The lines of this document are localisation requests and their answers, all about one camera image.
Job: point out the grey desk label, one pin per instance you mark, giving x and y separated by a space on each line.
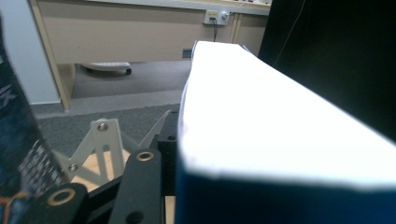
187 53

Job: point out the beige wooden desk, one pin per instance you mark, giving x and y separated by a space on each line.
124 37

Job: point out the blue book with white pages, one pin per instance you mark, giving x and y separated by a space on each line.
280 140

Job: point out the white expandable book rack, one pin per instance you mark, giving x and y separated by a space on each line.
104 146

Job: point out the white wall power outlet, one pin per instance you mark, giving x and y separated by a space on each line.
216 17

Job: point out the dark illustrated cover book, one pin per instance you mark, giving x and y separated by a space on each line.
21 149

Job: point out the flat wheeled base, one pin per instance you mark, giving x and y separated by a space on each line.
107 66

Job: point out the black curtain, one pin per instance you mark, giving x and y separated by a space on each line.
342 56

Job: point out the pale blue partition panel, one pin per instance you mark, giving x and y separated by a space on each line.
25 56

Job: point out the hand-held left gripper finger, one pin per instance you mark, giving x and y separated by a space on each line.
168 161

